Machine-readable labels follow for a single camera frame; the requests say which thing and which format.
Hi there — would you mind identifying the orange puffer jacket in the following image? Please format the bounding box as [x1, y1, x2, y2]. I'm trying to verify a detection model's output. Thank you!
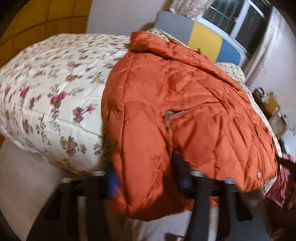
[101, 32, 277, 221]

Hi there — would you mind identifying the dark red cloth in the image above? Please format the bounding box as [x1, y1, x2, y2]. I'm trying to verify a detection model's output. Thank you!
[265, 154, 295, 208]

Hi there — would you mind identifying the wooden side table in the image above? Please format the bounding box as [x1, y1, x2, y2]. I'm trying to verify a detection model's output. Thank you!
[252, 87, 287, 140]

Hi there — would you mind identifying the floral white quilt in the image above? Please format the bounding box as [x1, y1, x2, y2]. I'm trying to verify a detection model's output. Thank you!
[0, 28, 283, 195]

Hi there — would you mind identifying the grey yellow blue headboard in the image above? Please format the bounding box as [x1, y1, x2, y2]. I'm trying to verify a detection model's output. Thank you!
[154, 11, 248, 67]

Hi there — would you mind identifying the floral curtain right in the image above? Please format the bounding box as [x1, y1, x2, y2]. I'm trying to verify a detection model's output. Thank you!
[243, 7, 286, 91]

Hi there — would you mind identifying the floral curtain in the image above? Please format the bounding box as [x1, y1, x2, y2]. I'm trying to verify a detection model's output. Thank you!
[169, 0, 215, 20]
[243, 7, 286, 91]

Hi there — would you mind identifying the yellow wooden wardrobe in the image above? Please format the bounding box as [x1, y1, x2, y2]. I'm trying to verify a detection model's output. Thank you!
[1, 1, 92, 66]

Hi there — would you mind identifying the floral curtain left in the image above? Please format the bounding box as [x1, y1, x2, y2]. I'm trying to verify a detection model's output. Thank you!
[169, 0, 215, 20]

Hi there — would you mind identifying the window with white frame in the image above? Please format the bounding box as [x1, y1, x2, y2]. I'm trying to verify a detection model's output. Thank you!
[196, 0, 273, 58]

